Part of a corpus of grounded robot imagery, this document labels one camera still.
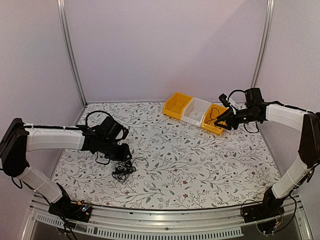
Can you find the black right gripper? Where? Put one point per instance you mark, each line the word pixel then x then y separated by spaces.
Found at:
pixel 231 118

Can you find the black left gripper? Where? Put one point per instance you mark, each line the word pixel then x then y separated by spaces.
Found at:
pixel 123 154

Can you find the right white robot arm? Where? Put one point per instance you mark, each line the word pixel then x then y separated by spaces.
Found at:
pixel 307 123

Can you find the yellow plastic bin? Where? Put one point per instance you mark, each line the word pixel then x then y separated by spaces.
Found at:
pixel 175 105
pixel 210 117

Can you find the left yellow plastic bin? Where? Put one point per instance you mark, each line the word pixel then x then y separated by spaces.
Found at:
pixel 175 105

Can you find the right yellow plastic bin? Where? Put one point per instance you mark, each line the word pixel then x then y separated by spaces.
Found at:
pixel 210 117

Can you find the aluminium frame post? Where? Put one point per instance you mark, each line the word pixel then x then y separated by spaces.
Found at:
pixel 264 42
pixel 61 7

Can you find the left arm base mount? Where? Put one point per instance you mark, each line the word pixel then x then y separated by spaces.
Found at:
pixel 79 211

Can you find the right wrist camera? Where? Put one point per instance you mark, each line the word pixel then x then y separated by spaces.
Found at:
pixel 226 103

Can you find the white translucent plastic bin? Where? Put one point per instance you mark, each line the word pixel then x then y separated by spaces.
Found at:
pixel 195 111

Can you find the aluminium front rail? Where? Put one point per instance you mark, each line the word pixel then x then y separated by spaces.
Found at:
pixel 223 223

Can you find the right aluminium frame post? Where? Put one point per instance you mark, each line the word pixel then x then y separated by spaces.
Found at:
pixel 264 42

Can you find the left aluminium frame post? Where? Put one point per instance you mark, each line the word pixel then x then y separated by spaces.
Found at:
pixel 61 7

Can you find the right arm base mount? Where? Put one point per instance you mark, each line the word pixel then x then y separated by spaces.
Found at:
pixel 270 210

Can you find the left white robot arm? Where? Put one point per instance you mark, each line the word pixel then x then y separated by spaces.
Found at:
pixel 21 138

